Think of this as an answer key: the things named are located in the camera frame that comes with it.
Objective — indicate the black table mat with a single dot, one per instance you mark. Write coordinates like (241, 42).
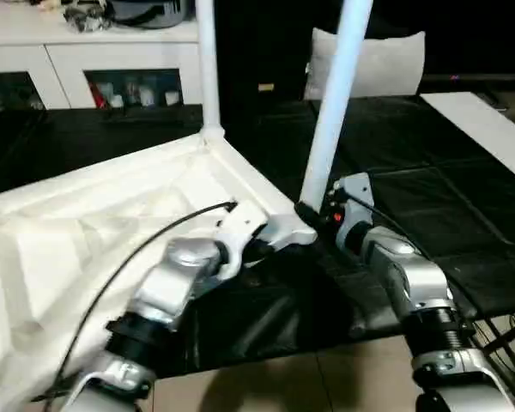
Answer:
(433, 171)

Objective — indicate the black metal table leg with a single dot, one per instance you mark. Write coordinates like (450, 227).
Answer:
(506, 337)

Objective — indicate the white plastic table top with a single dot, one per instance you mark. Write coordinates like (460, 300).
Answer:
(90, 201)

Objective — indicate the grey cushion with metal fittings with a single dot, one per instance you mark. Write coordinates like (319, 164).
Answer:
(395, 64)

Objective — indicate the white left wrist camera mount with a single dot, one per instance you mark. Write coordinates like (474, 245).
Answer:
(240, 225)

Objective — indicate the white plastic table leg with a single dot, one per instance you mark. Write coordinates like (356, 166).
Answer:
(335, 107)
(208, 64)

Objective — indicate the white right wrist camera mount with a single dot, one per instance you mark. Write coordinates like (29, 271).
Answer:
(354, 189)

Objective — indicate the white flat board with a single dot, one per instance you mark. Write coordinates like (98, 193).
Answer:
(480, 124)

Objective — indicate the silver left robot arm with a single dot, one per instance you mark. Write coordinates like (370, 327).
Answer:
(167, 283)

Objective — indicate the white glass-door cabinet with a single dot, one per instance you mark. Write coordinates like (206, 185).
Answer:
(47, 56)

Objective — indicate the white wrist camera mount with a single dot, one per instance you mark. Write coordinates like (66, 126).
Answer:
(354, 189)
(240, 225)

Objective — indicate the black bar with red light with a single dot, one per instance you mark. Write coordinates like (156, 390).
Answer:
(485, 78)

